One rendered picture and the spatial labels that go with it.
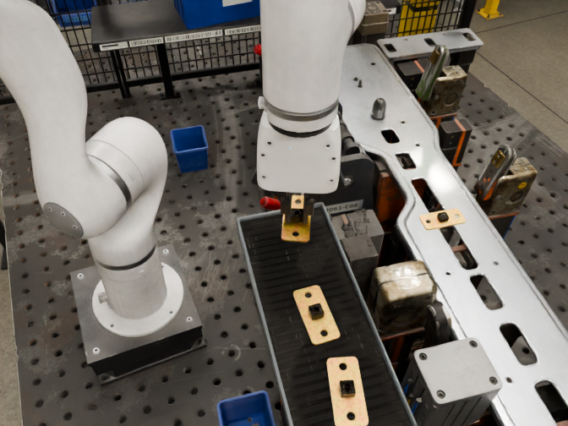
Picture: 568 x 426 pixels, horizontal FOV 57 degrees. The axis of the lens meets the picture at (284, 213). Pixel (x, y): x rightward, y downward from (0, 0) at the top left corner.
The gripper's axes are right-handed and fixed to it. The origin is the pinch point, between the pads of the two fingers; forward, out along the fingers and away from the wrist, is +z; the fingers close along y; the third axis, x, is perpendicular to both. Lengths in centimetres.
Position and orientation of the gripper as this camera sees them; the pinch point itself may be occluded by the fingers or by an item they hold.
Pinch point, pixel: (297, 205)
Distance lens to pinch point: 70.6
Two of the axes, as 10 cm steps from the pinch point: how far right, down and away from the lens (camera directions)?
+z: 0.0, 6.7, 7.4
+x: 0.7, -7.4, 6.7
